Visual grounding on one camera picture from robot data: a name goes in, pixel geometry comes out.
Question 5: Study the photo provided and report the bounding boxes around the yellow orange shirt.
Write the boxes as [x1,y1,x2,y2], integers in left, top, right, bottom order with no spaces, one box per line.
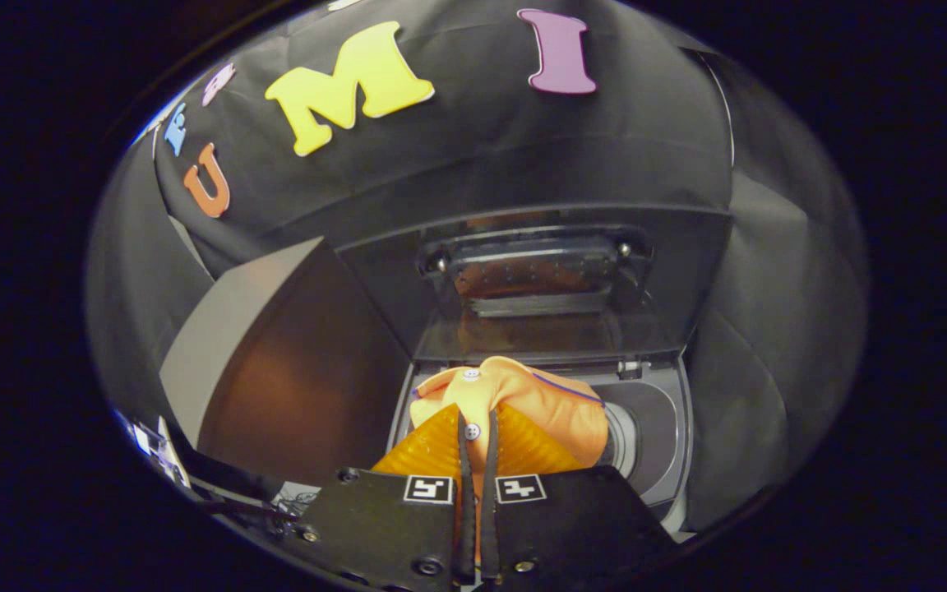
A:
[409,356,611,496]

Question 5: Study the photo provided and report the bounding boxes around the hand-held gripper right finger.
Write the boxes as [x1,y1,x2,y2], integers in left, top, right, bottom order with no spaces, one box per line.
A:
[478,403,681,588]

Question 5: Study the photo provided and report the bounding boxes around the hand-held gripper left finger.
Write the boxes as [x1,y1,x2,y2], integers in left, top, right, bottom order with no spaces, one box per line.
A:
[291,403,476,590]

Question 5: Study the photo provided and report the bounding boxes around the grey cabinet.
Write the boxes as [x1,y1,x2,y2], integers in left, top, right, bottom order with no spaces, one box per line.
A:
[159,237,413,488]

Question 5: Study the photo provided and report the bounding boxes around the black backdrop cloth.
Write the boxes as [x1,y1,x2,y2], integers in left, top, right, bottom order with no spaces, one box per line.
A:
[85,0,871,531]

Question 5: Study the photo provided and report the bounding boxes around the black floor cables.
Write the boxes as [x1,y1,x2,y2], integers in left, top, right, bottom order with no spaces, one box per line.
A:
[270,482,322,517]

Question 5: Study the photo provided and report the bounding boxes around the dark glass washing machine lid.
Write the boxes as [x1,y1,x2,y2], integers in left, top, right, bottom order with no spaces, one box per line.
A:
[334,204,734,368]

